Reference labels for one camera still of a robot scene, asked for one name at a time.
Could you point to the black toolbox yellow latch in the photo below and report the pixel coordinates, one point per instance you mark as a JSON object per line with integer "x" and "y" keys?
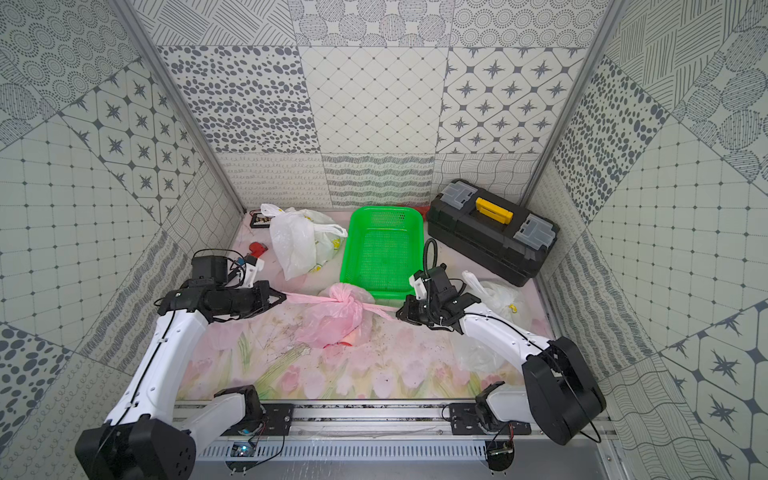
{"x": 505, "y": 238}

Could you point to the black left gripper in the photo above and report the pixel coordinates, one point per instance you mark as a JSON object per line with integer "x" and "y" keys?
{"x": 260, "y": 300}

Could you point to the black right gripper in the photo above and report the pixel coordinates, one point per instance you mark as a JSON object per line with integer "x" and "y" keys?
{"x": 408, "y": 312}

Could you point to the black smartphone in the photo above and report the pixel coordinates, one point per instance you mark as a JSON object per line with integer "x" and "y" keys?
{"x": 258, "y": 220}

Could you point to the green plastic basket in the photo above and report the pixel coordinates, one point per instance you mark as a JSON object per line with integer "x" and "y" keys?
{"x": 383, "y": 250}

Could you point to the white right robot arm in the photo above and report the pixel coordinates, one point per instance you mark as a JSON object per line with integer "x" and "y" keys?
{"x": 561, "y": 397}

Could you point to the red pipe wrench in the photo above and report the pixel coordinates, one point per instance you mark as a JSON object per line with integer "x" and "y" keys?
{"x": 257, "y": 249}

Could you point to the red plastic bag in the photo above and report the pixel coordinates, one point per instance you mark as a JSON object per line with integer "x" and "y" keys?
{"x": 423, "y": 210}

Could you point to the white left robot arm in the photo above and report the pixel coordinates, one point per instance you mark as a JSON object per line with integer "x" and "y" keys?
{"x": 137, "y": 439}

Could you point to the pink plastic bag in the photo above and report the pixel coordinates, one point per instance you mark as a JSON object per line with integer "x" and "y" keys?
{"x": 341, "y": 315}

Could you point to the white plastic bag lemon print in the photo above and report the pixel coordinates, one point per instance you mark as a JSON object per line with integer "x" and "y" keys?
{"x": 506, "y": 303}

